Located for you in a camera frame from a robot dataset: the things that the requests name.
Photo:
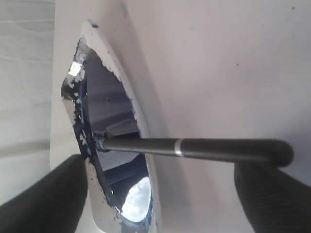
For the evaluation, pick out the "white backdrop curtain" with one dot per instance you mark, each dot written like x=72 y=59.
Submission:
x=26 y=55

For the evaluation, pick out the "black paintbrush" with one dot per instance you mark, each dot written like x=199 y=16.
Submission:
x=274 y=152

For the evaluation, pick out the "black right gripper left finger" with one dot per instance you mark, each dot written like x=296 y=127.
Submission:
x=54 y=204

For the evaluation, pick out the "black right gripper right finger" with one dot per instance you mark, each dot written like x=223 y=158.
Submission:
x=273 y=201

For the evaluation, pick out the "white plate with blue paint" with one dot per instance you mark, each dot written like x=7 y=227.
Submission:
x=100 y=101

